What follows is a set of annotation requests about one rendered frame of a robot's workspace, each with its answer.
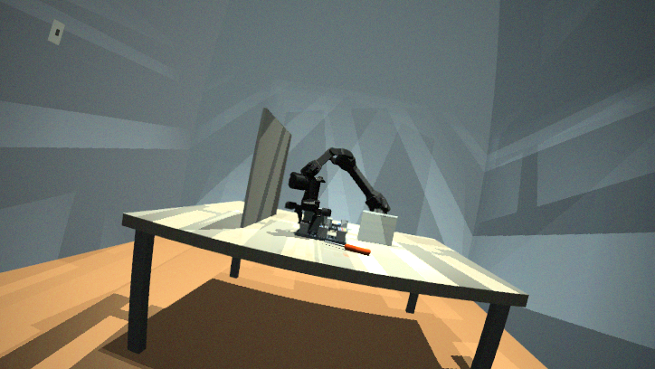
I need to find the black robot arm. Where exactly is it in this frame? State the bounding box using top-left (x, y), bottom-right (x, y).
top-left (289, 147), bottom-right (391, 214)

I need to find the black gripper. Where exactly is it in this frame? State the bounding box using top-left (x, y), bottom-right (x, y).
top-left (284, 191), bottom-right (332, 231)

